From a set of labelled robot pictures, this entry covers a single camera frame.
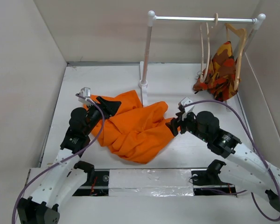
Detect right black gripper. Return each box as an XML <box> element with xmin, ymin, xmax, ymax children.
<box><xmin>166</xmin><ymin>109</ymin><xmax>210</xmax><ymax>143</ymax></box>

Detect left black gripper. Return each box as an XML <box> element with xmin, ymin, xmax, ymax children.
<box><xmin>84</xmin><ymin>96</ymin><xmax>120</xmax><ymax>135</ymax></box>

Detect orange trousers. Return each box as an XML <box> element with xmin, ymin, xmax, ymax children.
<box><xmin>91</xmin><ymin>90</ymin><xmax>174</xmax><ymax>164</ymax></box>

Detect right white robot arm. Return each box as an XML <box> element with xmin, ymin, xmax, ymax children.
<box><xmin>166</xmin><ymin>111</ymin><xmax>280</xmax><ymax>212</ymax></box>

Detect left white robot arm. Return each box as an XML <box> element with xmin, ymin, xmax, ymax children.
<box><xmin>16</xmin><ymin>94</ymin><xmax>121</xmax><ymax>224</ymax></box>

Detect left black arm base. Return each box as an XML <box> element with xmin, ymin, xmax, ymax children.
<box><xmin>73</xmin><ymin>161</ymin><xmax>110</xmax><ymax>196</ymax></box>

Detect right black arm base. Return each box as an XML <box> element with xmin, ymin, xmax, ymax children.
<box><xmin>189</xmin><ymin>160</ymin><xmax>236</xmax><ymax>196</ymax></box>

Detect light wooden hanger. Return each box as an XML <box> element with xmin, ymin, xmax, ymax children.
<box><xmin>199</xmin><ymin>13</ymin><xmax>219</xmax><ymax>84</ymax></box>

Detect tan wooden hanger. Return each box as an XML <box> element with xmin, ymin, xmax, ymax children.
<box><xmin>225</xmin><ymin>23</ymin><xmax>247</xmax><ymax>91</ymax></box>

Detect camouflage orange garment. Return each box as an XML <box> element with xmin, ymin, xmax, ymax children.
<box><xmin>193</xmin><ymin>41</ymin><xmax>238</xmax><ymax>102</ymax></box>

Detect white clothes rack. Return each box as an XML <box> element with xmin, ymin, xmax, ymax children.
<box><xmin>139</xmin><ymin>10</ymin><xmax>266</xmax><ymax>106</ymax></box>

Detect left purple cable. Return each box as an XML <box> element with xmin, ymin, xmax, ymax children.
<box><xmin>12</xmin><ymin>93</ymin><xmax>105</xmax><ymax>224</ymax></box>

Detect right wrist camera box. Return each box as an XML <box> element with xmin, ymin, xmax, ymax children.
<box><xmin>178</xmin><ymin>97</ymin><xmax>195</xmax><ymax>121</ymax></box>

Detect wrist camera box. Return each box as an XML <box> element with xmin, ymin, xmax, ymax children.
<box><xmin>78</xmin><ymin>87</ymin><xmax>91</xmax><ymax>105</ymax></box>
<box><xmin>178</xmin><ymin>97</ymin><xmax>195</xmax><ymax>121</ymax></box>

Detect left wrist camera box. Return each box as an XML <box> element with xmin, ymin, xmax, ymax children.
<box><xmin>78</xmin><ymin>87</ymin><xmax>91</xmax><ymax>105</ymax></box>

